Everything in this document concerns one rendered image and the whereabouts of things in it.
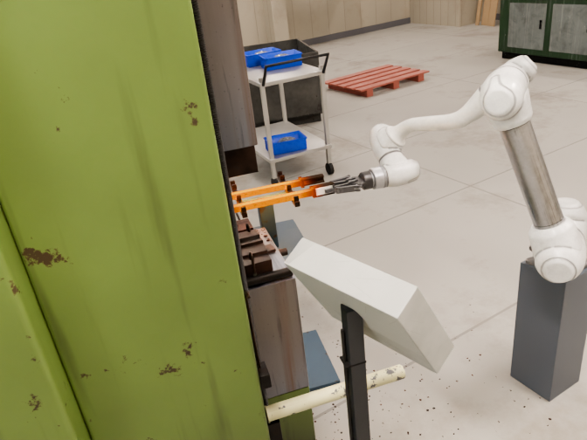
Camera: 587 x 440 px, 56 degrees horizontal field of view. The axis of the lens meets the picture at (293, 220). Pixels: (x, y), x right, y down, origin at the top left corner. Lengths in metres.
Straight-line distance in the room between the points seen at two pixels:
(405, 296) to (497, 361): 1.71
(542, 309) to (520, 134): 0.80
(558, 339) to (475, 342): 0.56
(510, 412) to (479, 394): 0.15
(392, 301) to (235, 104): 0.65
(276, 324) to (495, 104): 0.97
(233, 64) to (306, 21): 9.87
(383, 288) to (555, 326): 1.35
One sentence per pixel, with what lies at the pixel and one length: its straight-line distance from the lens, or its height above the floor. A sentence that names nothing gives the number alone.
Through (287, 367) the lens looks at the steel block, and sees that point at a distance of 1.89.
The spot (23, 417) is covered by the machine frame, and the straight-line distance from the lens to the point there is 1.36.
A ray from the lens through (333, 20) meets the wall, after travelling 11.64.
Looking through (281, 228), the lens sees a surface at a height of 0.68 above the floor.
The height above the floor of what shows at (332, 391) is 0.64.
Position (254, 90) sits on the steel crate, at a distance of 6.00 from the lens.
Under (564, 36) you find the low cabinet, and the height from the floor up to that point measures 0.39.
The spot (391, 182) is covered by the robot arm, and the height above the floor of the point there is 0.94.
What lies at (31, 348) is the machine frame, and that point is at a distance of 1.25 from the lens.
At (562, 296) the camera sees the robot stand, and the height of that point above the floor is 0.54.
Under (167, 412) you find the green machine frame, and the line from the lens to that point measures 1.52.
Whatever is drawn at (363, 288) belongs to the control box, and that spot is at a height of 1.17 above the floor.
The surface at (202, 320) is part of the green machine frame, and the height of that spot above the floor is 1.05.
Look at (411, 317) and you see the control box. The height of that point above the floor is 1.14.
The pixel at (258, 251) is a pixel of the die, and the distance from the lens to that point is 1.72.
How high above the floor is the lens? 1.84
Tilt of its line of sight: 27 degrees down
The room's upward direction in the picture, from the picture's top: 7 degrees counter-clockwise
